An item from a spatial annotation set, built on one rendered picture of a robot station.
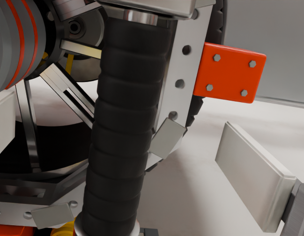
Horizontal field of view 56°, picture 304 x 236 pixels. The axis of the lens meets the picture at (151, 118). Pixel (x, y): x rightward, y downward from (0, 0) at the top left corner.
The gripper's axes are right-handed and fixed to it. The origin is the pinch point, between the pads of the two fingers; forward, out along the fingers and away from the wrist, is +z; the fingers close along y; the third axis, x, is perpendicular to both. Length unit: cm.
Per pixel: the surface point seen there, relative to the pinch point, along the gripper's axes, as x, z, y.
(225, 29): 9, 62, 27
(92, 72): -11, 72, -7
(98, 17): 6, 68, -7
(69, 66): -10, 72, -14
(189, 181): -83, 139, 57
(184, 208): -83, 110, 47
